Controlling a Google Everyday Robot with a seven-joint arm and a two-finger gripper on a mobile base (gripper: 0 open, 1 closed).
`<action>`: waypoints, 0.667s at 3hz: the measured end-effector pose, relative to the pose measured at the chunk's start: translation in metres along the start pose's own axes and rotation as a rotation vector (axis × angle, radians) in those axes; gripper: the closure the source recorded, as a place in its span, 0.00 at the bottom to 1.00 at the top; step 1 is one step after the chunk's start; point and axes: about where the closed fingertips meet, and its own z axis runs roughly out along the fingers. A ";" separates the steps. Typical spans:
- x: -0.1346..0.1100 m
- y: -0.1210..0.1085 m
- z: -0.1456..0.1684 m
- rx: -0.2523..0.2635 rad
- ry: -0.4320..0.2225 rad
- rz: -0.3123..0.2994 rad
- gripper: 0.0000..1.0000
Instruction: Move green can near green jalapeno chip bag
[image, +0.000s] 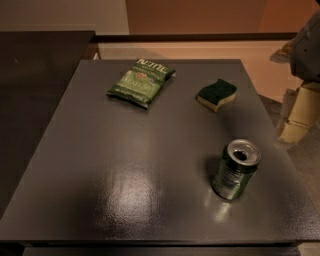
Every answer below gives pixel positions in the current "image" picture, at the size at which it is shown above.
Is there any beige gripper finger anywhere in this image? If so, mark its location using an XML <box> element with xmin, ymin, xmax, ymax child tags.
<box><xmin>276</xmin><ymin>81</ymin><xmax>320</xmax><ymax>144</ymax></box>

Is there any green soda can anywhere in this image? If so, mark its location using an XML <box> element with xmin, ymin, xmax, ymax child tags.
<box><xmin>212</xmin><ymin>139</ymin><xmax>261</xmax><ymax>201</ymax></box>

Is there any green jalapeno chip bag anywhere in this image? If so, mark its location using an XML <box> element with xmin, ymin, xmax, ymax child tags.
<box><xmin>107</xmin><ymin>59</ymin><xmax>175</xmax><ymax>109</ymax></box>

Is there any green and yellow sponge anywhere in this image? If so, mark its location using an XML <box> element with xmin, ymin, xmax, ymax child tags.
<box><xmin>196</xmin><ymin>79</ymin><xmax>237</xmax><ymax>112</ymax></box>

